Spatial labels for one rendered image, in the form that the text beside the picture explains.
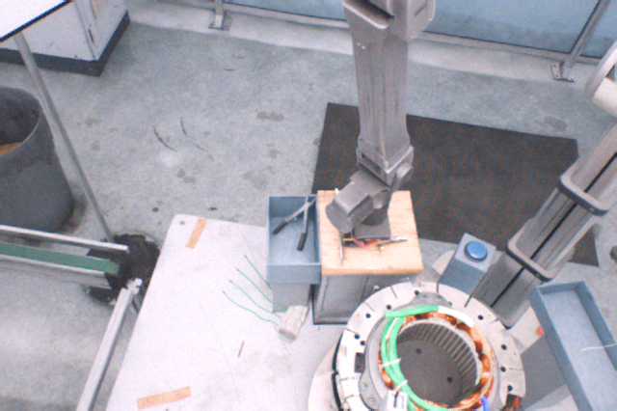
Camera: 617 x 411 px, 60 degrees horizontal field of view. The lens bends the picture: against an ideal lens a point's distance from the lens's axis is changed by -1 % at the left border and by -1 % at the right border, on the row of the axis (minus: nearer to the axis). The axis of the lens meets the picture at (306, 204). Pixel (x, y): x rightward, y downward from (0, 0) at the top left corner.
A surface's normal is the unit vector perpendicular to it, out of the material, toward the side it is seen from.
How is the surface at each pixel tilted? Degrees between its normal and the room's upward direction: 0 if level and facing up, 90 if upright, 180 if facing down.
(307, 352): 0
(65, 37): 90
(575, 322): 0
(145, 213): 0
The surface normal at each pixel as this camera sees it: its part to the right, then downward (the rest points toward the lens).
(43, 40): -0.15, 0.80
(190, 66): 0.06, -0.57
